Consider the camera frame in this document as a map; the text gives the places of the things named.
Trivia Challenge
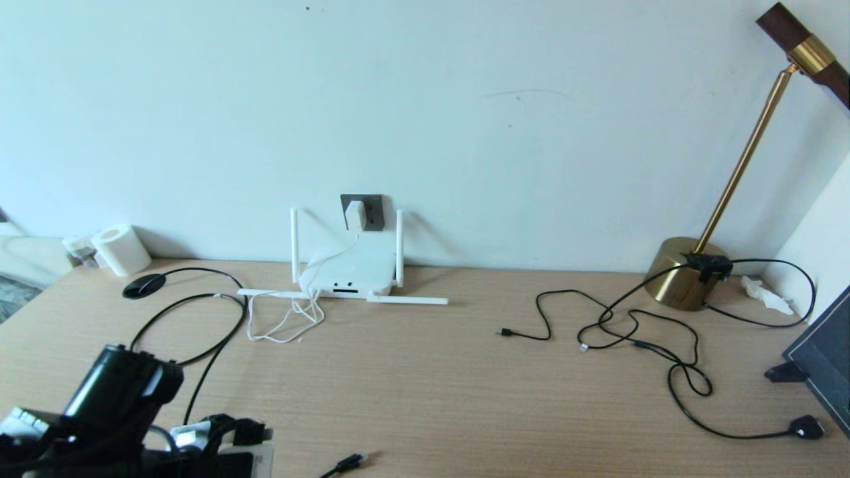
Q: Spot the dark framed panel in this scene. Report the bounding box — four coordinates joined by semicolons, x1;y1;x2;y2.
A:
764;284;850;440

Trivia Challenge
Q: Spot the white bedding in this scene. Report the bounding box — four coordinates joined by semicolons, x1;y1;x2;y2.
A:
0;221;72;287

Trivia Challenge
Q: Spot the grey wall socket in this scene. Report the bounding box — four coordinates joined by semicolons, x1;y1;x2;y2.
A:
340;194;385;232

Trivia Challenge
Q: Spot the white toilet paper roll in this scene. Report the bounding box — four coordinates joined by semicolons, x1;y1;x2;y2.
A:
91;224;152;278

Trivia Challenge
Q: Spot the thin dark wire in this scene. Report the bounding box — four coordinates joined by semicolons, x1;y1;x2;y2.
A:
497;289;699;367

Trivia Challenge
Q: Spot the white power adapter with cord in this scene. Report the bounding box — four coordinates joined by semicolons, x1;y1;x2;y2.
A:
246;231;363;345

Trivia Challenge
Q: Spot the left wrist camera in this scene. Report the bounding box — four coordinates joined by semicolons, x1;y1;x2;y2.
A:
214;441;274;478

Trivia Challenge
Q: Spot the small clear plastic container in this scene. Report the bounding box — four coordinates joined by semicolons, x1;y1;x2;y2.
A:
62;234;99;269

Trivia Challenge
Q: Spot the black lamp power cable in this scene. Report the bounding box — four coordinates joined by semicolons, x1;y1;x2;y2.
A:
576;258;826;441

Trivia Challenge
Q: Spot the white wifi router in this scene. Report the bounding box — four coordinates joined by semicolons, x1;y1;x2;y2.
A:
238;208;450;306

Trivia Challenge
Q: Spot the black round desk grommet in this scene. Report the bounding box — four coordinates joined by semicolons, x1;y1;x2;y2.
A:
122;273;167;299

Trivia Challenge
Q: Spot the black ethernet cable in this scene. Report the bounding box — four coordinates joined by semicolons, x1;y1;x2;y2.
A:
130;268;368;478

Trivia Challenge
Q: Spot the crumpled white tissue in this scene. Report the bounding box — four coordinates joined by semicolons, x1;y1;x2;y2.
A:
740;276;795;316

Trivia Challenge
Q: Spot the brass desk lamp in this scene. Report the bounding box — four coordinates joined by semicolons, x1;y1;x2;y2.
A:
643;3;850;313

